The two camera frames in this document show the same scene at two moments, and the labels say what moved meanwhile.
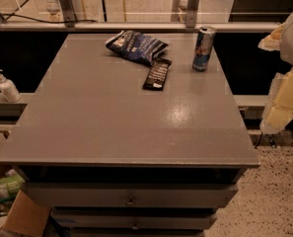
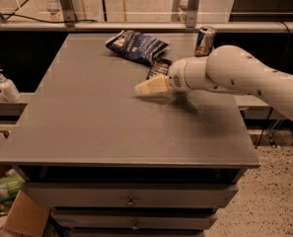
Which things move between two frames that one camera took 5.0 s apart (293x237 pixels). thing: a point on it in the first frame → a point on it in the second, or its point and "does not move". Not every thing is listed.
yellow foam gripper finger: (271, 41) → (154, 85)
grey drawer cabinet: (116, 160) does not move
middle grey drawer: (132, 219) does not move
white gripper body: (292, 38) → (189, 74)
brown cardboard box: (26, 218) does not move
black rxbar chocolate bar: (157, 73) does not move
